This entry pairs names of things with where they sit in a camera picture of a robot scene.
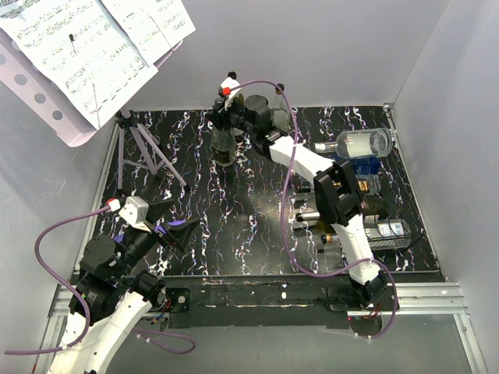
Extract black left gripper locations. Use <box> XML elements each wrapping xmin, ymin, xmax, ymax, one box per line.
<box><xmin>113</xmin><ymin>198</ymin><xmax>200</xmax><ymax>277</ymax></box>

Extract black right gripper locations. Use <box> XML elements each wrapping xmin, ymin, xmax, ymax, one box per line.
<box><xmin>205</xmin><ymin>93</ymin><xmax>257</xmax><ymax>136</ymax></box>

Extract purple marker pen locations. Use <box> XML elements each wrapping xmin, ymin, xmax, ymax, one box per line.
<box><xmin>112</xmin><ymin>220</ymin><xmax>192</xmax><ymax>246</ymax></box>

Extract clear green-tinted bottle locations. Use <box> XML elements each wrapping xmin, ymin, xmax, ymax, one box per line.
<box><xmin>211</xmin><ymin>126</ymin><xmax>236</xmax><ymax>167</ymax></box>

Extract clear bottle black cork cap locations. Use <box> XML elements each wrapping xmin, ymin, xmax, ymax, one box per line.
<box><xmin>270</xmin><ymin>83</ymin><xmax>291</xmax><ymax>132</ymax></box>

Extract clear square bottle white label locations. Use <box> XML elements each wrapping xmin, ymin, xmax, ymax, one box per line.
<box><xmin>313</xmin><ymin>129</ymin><xmax>393</xmax><ymax>159</ymax></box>

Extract dark brown wine bottle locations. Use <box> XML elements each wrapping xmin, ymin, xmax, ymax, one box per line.
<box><xmin>225</xmin><ymin>71</ymin><xmax>244</xmax><ymax>113</ymax></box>

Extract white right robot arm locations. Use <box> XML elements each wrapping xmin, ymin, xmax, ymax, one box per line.
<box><xmin>207</xmin><ymin>95</ymin><xmax>387</xmax><ymax>310</ymax></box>

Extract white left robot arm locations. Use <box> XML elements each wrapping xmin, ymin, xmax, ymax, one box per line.
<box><xmin>48</xmin><ymin>196</ymin><xmax>200</xmax><ymax>373</ymax></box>

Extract blue clear tall bottle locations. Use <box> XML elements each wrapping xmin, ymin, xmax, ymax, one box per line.
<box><xmin>350</xmin><ymin>157</ymin><xmax>381</xmax><ymax>175</ymax></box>

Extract green wine bottle silver neck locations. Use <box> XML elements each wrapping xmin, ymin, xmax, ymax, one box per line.
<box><xmin>292</xmin><ymin>200</ymin><xmax>391</xmax><ymax>229</ymax></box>

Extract small sheet music page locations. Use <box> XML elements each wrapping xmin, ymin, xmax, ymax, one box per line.
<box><xmin>102</xmin><ymin>0</ymin><xmax>196</xmax><ymax>65</ymax></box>

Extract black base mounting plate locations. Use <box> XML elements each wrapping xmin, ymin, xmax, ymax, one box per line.
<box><xmin>69</xmin><ymin>274</ymin><xmax>414</xmax><ymax>332</ymax></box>

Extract clear flask black gold label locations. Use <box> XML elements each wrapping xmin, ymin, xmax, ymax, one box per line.
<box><xmin>295</xmin><ymin>178</ymin><xmax>381</xmax><ymax>196</ymax></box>

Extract lilac music stand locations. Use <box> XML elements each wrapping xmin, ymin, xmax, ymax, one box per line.
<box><xmin>1</xmin><ymin>31</ymin><xmax>190</xmax><ymax>192</ymax></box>

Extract large sheet music page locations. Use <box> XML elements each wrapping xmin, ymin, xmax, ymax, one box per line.
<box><xmin>1</xmin><ymin>1</ymin><xmax>157</xmax><ymax>129</ymax></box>

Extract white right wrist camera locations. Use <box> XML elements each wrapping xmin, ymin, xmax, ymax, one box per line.
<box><xmin>219</xmin><ymin>76</ymin><xmax>241</xmax><ymax>111</ymax></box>

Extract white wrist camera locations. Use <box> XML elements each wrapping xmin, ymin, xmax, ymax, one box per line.
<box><xmin>119</xmin><ymin>196</ymin><xmax>150</xmax><ymax>232</ymax></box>
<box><xmin>219</xmin><ymin>76</ymin><xmax>241</xmax><ymax>111</ymax></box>

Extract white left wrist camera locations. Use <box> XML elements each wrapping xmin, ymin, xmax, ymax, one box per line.
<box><xmin>119</xmin><ymin>196</ymin><xmax>150</xmax><ymax>232</ymax></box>

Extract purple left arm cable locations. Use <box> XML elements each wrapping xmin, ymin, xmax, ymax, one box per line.
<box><xmin>3</xmin><ymin>200</ymin><xmax>118</xmax><ymax>358</ymax></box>

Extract purple floor cable loop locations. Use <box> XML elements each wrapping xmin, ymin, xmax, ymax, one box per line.
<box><xmin>134</xmin><ymin>326</ymin><xmax>199</xmax><ymax>355</ymax></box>

